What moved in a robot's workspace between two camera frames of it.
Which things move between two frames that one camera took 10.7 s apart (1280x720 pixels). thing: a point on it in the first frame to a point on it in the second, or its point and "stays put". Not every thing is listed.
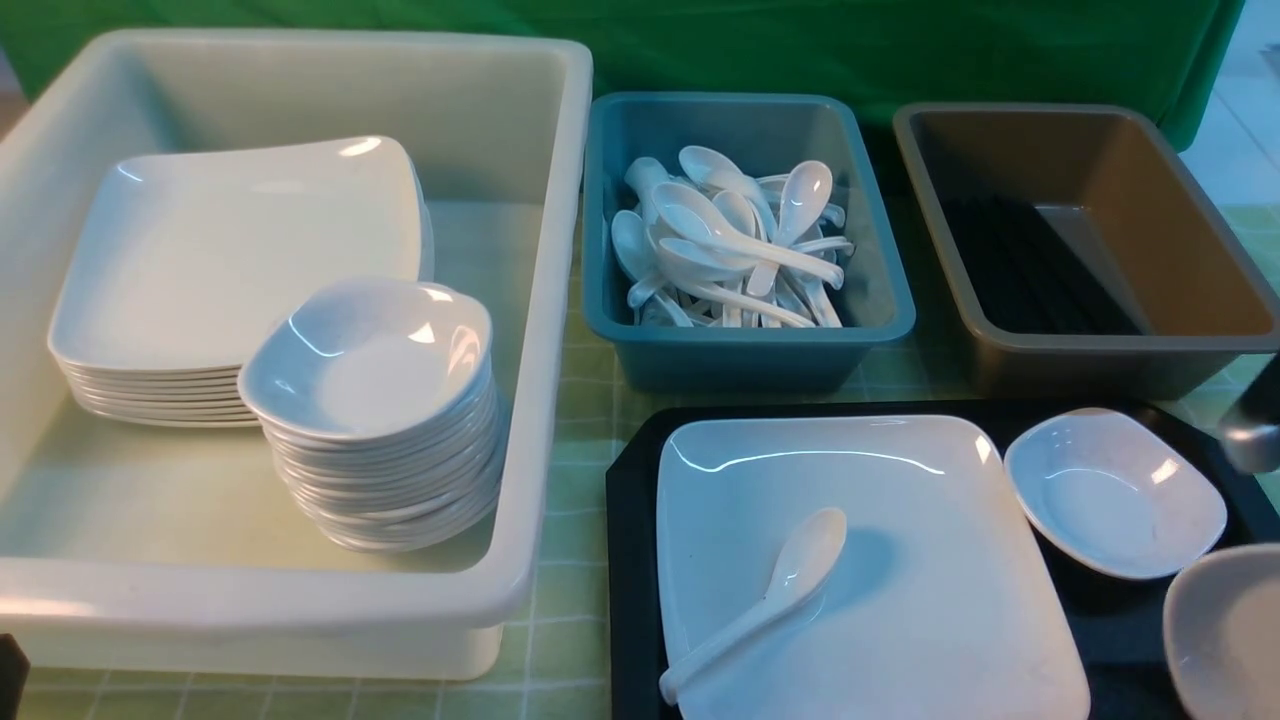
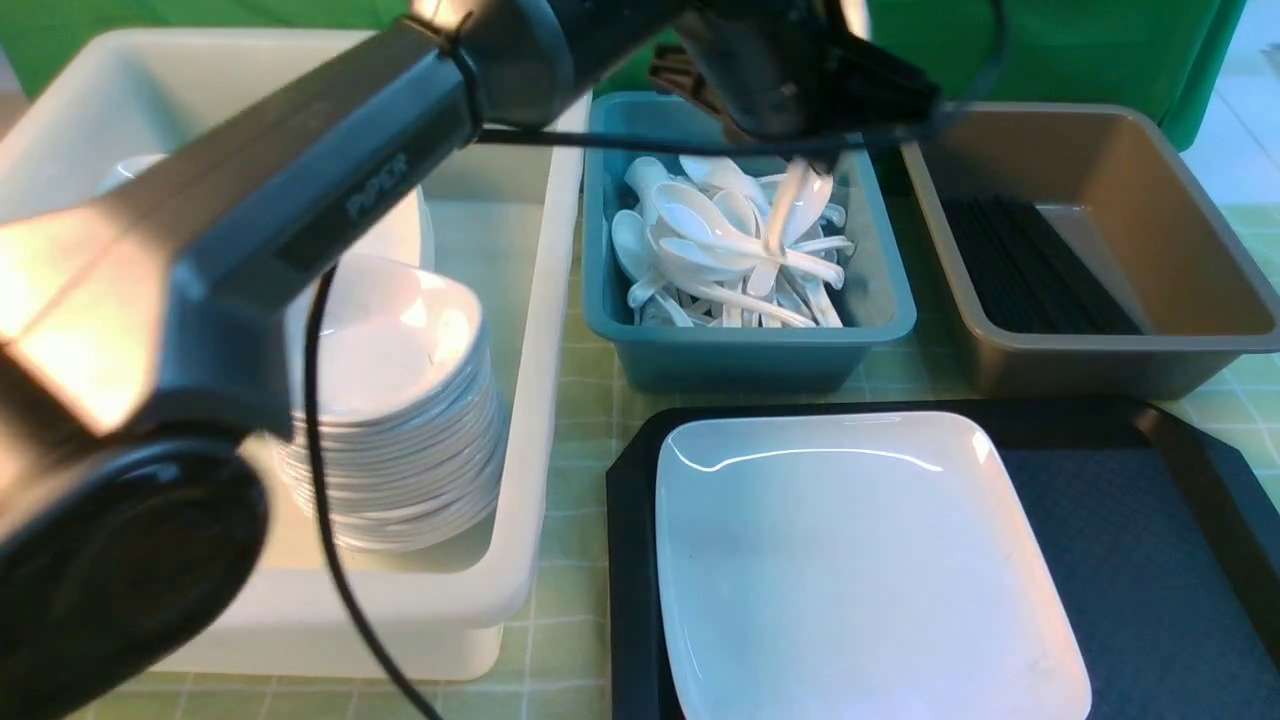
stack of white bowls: [381, 402] stays put
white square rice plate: [941, 607] stays put
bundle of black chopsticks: [1025, 277] stays put
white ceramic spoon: [808, 560] to [808, 204]
